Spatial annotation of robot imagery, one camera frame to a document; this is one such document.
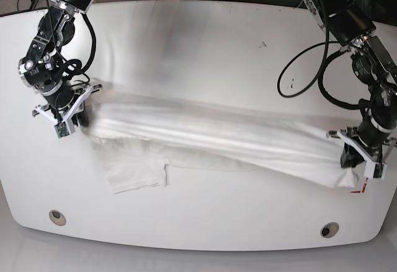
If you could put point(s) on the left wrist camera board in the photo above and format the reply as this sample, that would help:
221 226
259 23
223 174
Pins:
375 170

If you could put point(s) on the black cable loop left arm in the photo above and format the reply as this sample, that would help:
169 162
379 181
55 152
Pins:
296 89

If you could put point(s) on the white T-shirt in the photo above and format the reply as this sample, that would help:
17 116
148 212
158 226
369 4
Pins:
137 138

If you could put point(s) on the right table cable grommet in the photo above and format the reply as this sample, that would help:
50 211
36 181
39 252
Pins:
329 230

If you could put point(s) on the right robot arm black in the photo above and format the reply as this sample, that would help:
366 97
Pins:
49 73

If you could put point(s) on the left table cable grommet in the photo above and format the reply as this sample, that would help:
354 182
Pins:
57 218

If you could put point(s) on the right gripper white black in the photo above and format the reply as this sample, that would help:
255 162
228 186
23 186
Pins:
67 104

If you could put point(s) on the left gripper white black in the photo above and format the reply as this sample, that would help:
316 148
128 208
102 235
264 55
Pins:
367 142

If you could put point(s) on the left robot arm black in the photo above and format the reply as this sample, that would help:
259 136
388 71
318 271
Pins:
348 26

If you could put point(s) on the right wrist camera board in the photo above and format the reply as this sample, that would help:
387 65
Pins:
62 130

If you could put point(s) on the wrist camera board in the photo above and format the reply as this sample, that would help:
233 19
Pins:
375 170
62 130

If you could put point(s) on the red tape rectangle marking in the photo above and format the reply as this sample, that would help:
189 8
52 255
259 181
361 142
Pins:
360 187

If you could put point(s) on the table cable grommet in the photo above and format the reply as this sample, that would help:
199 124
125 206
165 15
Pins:
57 218
329 230

